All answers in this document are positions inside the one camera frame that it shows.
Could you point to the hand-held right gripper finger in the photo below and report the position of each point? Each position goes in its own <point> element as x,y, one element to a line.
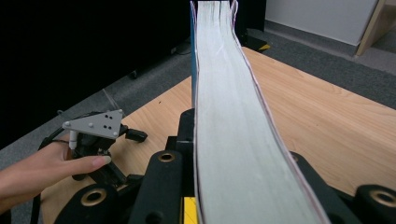
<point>186,130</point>

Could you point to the teal illustrated book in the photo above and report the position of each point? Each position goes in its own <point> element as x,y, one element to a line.
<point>236,124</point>

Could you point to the black curtain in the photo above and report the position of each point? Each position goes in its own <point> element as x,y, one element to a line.
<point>77,46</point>

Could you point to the black striped stand base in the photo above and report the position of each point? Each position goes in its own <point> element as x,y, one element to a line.
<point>255,42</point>

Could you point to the white panel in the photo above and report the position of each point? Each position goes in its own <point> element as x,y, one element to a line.
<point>317,15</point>

